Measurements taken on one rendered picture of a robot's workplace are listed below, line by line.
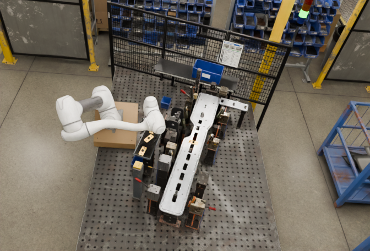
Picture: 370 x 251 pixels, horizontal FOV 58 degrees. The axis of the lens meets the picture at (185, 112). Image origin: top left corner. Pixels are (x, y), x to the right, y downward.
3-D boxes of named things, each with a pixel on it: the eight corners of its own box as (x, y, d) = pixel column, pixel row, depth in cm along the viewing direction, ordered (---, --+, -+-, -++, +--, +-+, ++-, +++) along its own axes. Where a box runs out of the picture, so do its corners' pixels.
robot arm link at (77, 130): (89, 137, 232) (82, 119, 231) (64, 146, 229) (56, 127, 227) (90, 135, 245) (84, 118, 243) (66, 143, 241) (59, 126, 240)
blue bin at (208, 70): (218, 85, 349) (221, 75, 340) (191, 77, 353) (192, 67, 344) (222, 75, 360) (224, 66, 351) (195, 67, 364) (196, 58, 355)
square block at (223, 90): (220, 116, 364) (227, 92, 338) (213, 114, 365) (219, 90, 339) (222, 111, 369) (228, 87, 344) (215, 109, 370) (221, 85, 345)
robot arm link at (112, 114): (107, 130, 307) (103, 134, 285) (100, 112, 305) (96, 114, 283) (124, 125, 308) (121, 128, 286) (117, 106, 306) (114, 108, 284)
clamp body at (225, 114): (223, 141, 340) (230, 118, 315) (212, 138, 341) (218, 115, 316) (224, 135, 346) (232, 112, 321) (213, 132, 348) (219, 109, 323)
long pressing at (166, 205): (184, 218, 247) (185, 217, 246) (156, 209, 249) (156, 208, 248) (220, 98, 342) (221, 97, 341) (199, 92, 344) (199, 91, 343)
